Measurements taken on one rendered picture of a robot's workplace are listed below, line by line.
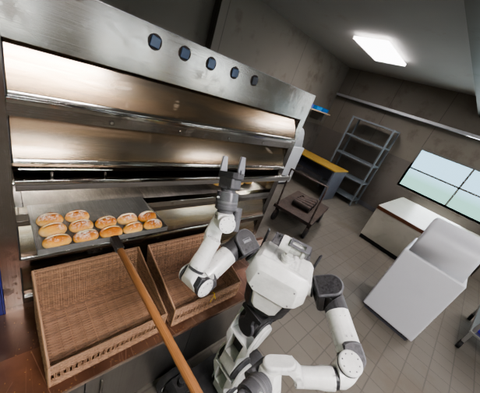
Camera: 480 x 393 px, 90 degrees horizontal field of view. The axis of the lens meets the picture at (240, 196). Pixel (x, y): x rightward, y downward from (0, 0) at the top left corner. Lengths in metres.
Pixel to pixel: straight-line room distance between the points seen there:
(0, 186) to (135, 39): 0.83
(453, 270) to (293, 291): 2.53
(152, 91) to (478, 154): 6.98
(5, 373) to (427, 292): 3.46
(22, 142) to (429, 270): 3.49
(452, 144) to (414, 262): 4.55
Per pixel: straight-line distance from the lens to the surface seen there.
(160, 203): 1.64
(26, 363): 1.68
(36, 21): 1.23
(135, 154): 1.40
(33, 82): 1.24
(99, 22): 1.25
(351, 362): 1.03
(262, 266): 1.06
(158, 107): 1.36
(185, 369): 0.92
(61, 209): 1.49
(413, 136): 7.62
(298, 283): 1.07
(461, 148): 7.48
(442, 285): 3.42
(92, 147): 1.35
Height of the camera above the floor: 2.02
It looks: 25 degrees down
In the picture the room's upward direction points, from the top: 20 degrees clockwise
